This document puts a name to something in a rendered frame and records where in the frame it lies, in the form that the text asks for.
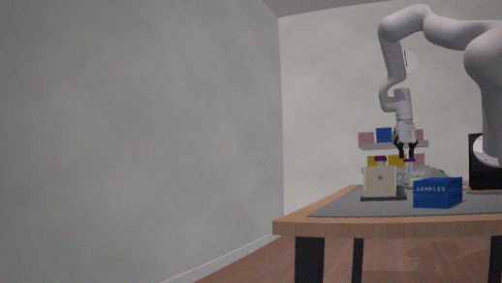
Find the blue tube rack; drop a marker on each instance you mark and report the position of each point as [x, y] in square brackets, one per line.
[434, 192]

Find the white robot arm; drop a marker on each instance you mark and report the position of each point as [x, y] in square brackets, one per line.
[482, 60]

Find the white tube rack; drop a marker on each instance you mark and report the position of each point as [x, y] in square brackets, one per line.
[412, 176]

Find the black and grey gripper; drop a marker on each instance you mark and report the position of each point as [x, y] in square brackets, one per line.
[406, 133]

